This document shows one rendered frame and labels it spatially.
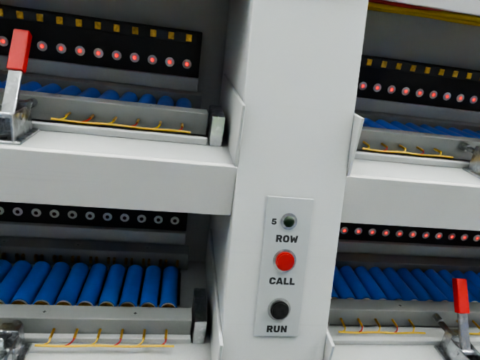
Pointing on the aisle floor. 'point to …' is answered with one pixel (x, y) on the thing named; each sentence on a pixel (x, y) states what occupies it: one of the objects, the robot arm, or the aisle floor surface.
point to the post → (287, 156)
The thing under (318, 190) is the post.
